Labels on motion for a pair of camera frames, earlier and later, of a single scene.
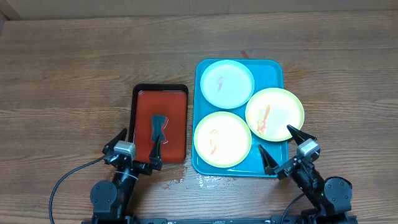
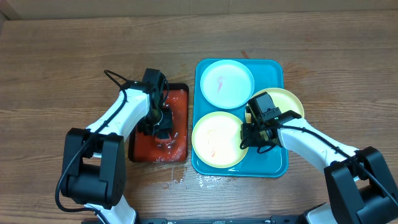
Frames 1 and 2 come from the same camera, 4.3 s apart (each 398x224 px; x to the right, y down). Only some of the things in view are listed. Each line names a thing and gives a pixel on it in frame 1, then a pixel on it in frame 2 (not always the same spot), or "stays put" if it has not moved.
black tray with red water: x=170 y=100 stays put
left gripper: x=154 y=162 -> x=165 y=127
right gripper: x=289 y=165 -> x=249 y=137
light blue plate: x=227 y=84 stays put
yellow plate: x=222 y=139 stays put
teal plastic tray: x=222 y=144 stays put
